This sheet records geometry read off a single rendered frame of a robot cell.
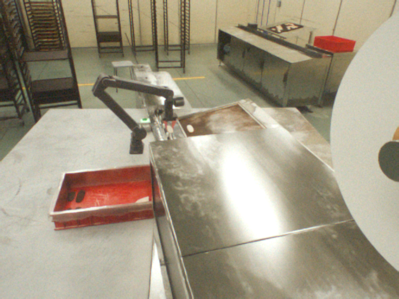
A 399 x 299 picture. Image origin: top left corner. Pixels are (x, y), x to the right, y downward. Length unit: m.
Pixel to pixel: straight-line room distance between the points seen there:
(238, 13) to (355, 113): 9.18
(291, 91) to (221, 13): 5.27
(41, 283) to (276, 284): 0.91
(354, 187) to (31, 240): 1.31
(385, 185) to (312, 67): 4.21
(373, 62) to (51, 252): 1.28
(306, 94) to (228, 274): 4.16
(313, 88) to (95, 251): 3.96
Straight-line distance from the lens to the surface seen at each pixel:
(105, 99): 1.73
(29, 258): 1.41
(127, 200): 1.53
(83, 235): 1.41
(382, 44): 0.36
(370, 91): 0.36
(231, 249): 0.67
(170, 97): 1.81
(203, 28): 9.20
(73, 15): 8.79
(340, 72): 5.09
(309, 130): 2.35
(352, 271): 0.71
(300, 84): 4.53
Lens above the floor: 1.81
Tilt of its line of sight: 30 degrees down
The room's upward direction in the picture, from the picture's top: 1 degrees clockwise
